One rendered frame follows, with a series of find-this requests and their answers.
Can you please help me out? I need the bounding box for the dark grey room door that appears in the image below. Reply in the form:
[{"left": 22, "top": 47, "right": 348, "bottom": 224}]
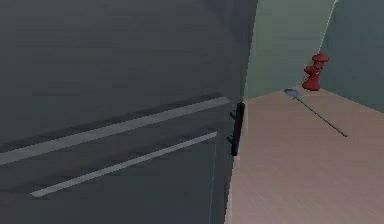
[{"left": 0, "top": 0, "right": 260, "bottom": 224}]

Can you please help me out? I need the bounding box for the red fire hydrant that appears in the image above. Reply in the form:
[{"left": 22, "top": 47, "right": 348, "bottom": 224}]
[{"left": 301, "top": 52, "right": 330, "bottom": 92}]

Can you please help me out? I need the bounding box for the black door handle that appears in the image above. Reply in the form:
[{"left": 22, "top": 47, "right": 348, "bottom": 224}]
[{"left": 226, "top": 101, "right": 246, "bottom": 157}]

